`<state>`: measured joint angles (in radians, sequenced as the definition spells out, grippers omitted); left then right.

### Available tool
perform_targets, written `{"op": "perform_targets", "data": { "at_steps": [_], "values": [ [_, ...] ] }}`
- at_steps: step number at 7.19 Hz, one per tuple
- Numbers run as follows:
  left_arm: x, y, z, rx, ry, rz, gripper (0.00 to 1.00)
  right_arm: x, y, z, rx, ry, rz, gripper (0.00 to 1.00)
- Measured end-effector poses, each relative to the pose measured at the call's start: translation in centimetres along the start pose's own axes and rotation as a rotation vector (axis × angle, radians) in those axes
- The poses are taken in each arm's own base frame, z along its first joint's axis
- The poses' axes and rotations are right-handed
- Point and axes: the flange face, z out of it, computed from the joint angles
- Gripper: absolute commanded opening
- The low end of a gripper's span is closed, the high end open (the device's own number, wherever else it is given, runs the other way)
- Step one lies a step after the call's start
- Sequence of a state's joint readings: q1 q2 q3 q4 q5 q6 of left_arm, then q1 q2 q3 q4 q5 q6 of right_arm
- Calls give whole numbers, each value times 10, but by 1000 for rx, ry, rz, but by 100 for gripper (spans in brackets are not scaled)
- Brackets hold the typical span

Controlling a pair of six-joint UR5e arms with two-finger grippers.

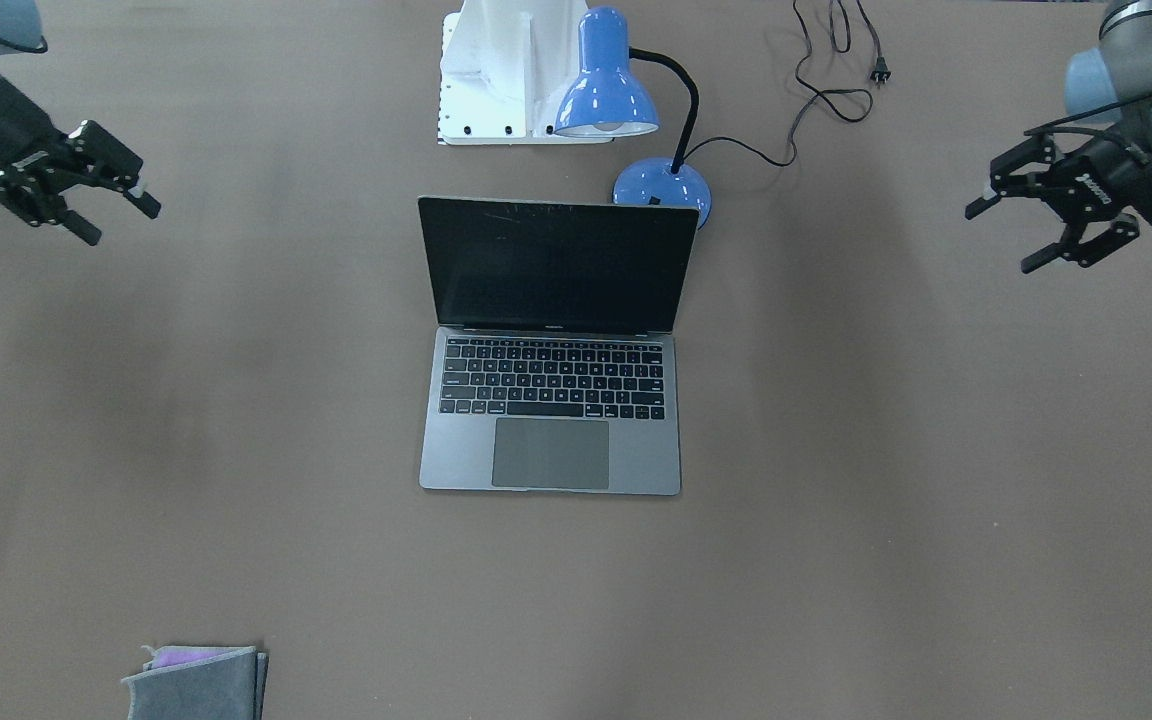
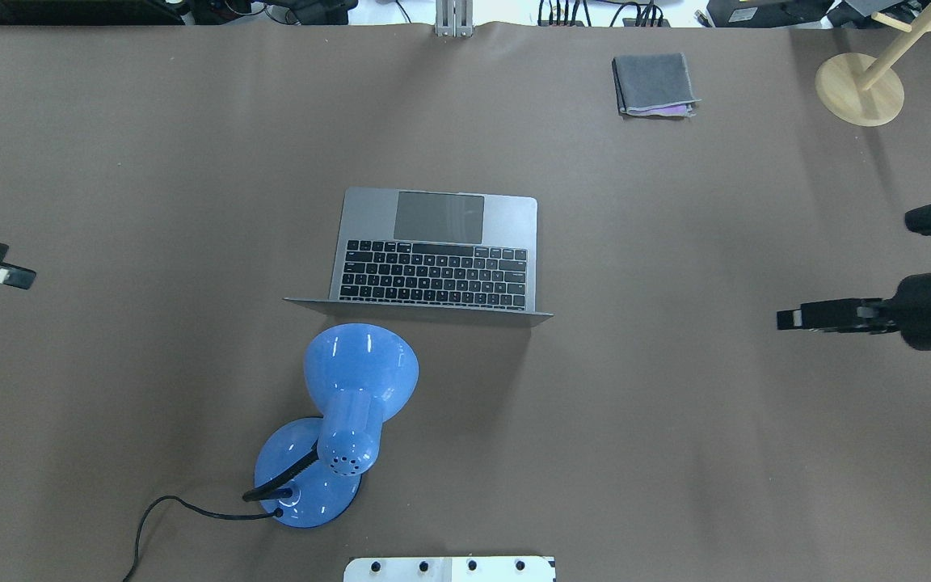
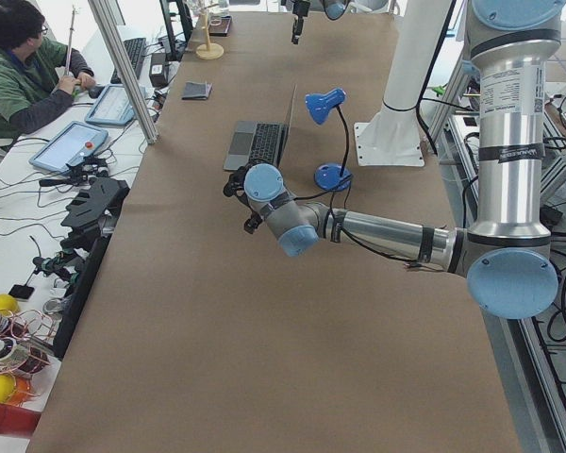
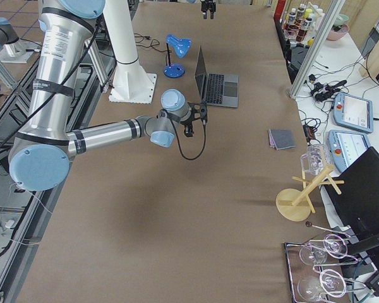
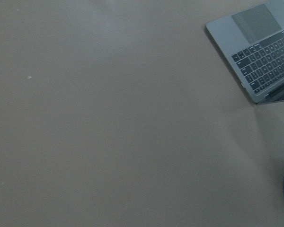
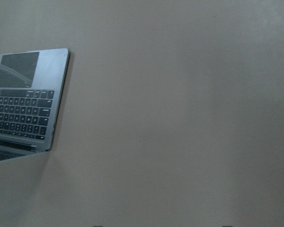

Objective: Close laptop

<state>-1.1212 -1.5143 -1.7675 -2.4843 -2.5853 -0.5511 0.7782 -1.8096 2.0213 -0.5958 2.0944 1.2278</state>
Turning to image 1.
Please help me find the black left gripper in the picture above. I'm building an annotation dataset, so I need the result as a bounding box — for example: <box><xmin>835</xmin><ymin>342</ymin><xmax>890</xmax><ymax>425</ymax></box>
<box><xmin>964</xmin><ymin>129</ymin><xmax>1152</xmax><ymax>274</ymax></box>

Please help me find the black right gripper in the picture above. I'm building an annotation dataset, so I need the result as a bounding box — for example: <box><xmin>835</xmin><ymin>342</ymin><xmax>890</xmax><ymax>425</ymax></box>
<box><xmin>0</xmin><ymin>73</ymin><xmax>162</xmax><ymax>247</ymax></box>

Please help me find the grey laptop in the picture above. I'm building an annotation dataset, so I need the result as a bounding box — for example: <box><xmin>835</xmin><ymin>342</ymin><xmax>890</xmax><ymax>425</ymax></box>
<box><xmin>417</xmin><ymin>195</ymin><xmax>700</xmax><ymax>497</ymax></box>

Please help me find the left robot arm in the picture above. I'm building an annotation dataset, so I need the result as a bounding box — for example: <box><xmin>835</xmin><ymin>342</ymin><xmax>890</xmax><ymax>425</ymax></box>
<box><xmin>965</xmin><ymin>1</ymin><xmax>1152</xmax><ymax>273</ymax></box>

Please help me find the blue desk lamp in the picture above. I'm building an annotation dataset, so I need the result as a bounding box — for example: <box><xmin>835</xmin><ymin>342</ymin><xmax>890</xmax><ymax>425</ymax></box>
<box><xmin>553</xmin><ymin>5</ymin><xmax>713</xmax><ymax>227</ymax></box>

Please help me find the folded grey cloth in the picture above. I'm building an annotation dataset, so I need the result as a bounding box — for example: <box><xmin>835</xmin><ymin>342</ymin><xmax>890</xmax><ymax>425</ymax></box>
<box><xmin>122</xmin><ymin>644</ymin><xmax>268</xmax><ymax>719</ymax></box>

